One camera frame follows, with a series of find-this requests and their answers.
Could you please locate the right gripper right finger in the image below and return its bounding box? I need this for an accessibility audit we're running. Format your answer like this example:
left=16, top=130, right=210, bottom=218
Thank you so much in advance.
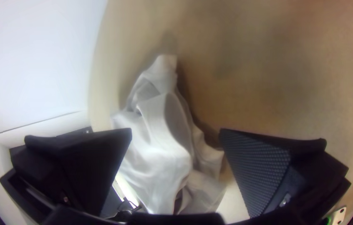
left=219, top=128, right=352, bottom=219

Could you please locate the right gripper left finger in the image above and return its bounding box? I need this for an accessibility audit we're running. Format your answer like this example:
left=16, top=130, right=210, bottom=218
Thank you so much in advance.
left=0, top=127, right=133, bottom=219

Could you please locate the white t-shirt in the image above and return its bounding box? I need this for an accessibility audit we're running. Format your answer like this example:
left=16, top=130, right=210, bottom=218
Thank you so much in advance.
left=111, top=53, right=227, bottom=216

